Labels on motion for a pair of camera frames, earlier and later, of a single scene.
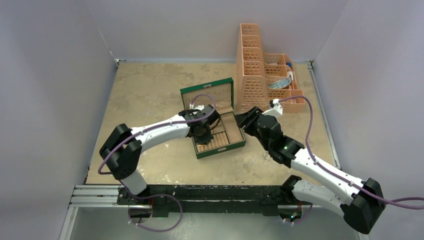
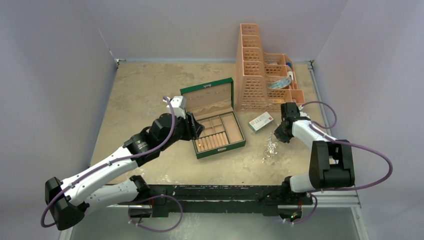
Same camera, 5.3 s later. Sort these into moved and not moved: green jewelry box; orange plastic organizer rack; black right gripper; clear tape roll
Moved: black right gripper
Not moved: orange plastic organizer rack; green jewelry box; clear tape roll
